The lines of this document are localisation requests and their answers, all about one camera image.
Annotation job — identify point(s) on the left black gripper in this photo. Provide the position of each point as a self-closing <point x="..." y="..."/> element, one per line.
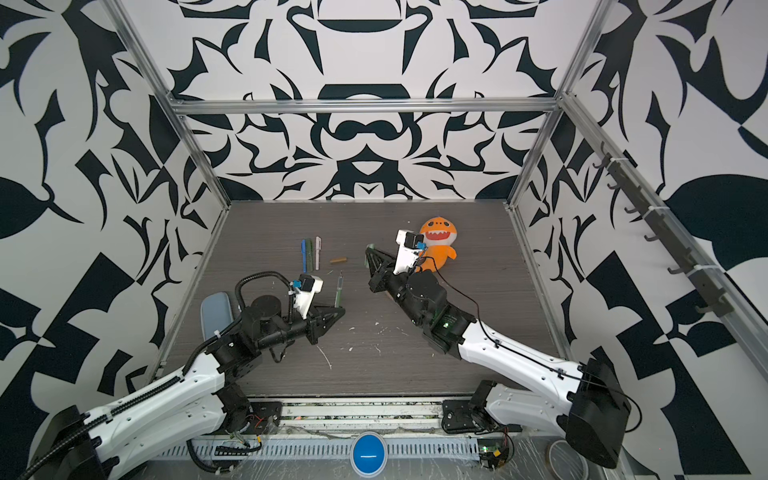
<point x="313" y="324"/>

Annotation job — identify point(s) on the green pen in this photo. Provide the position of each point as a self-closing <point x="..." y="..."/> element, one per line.
<point x="310" y="257"/>
<point x="339" y="289"/>

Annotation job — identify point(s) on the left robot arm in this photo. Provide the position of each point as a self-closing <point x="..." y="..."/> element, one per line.
<point x="199" y="398"/>

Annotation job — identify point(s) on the white cable duct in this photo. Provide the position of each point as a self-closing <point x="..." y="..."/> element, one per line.
<point x="287" y="449"/>

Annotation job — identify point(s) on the blue round button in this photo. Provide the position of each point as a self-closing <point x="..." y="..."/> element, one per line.
<point x="369" y="455"/>

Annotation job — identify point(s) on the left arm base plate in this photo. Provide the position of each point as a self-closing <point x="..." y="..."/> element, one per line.
<point x="262" y="418"/>

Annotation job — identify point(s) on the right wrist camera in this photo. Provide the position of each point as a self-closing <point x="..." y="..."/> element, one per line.
<point x="410" y="247"/>

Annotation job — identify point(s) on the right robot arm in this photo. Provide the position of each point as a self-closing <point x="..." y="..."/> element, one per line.
<point x="584" y="402"/>

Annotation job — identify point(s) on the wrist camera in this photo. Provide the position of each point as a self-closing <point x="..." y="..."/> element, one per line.
<point x="410" y="247"/>
<point x="303" y="290"/>

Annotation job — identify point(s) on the grey blue pencil case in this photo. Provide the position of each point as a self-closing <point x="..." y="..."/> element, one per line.
<point x="215" y="314"/>

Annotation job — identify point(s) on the orange shark plush toy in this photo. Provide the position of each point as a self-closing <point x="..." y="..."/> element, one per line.
<point x="439" y="236"/>

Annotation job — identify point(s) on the tape roll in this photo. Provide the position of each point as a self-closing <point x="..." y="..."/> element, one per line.
<point x="564" y="463"/>

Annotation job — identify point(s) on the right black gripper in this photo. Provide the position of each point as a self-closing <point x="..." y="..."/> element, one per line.
<point x="381" y="276"/>

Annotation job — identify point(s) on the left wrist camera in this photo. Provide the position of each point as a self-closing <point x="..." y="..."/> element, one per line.
<point x="303" y="290"/>

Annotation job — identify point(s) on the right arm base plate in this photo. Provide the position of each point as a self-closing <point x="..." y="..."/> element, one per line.
<point x="462" y="417"/>

